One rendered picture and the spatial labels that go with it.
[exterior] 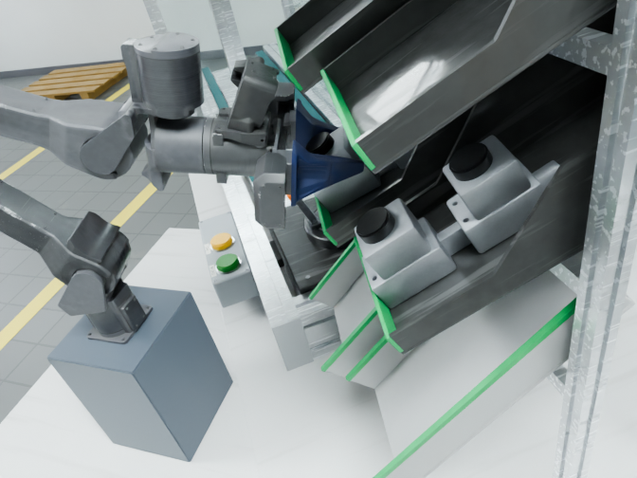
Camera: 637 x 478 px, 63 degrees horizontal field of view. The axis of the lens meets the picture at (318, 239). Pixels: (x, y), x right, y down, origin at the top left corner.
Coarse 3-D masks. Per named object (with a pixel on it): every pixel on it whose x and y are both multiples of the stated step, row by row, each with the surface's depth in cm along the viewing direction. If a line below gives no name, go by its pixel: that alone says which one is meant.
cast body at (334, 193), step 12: (324, 132) 52; (336, 132) 53; (312, 144) 52; (324, 144) 51; (336, 144) 51; (348, 144) 52; (348, 156) 51; (384, 168) 53; (348, 180) 52; (360, 180) 52; (372, 180) 52; (324, 192) 53; (336, 192) 53; (348, 192) 53; (360, 192) 53; (324, 204) 55; (336, 204) 55
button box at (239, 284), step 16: (208, 224) 102; (224, 224) 101; (208, 240) 98; (240, 240) 96; (208, 256) 94; (240, 256) 92; (224, 272) 89; (240, 272) 88; (224, 288) 89; (240, 288) 90; (256, 288) 91; (224, 304) 90
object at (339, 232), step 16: (464, 112) 45; (448, 128) 45; (432, 144) 46; (448, 144) 46; (416, 160) 47; (432, 160) 47; (384, 176) 54; (400, 176) 52; (416, 176) 48; (432, 176) 48; (384, 192) 48; (400, 192) 49; (416, 192) 49; (320, 208) 54; (352, 208) 54; (368, 208) 49; (336, 224) 50; (352, 224) 50; (336, 240) 51
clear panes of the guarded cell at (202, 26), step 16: (160, 0) 182; (176, 0) 184; (192, 0) 185; (240, 0) 190; (256, 0) 192; (272, 0) 193; (176, 16) 187; (192, 16) 188; (208, 16) 190; (240, 16) 193; (256, 16) 195; (272, 16) 196; (192, 32) 191; (208, 32) 193; (240, 32) 196; (256, 32) 198; (272, 32) 200; (208, 48) 196; (256, 48) 201; (208, 64) 199; (224, 64) 201
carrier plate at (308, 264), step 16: (288, 208) 99; (288, 224) 95; (288, 240) 91; (304, 240) 90; (288, 256) 88; (304, 256) 87; (320, 256) 86; (336, 256) 85; (304, 272) 83; (320, 272) 83; (304, 288) 81
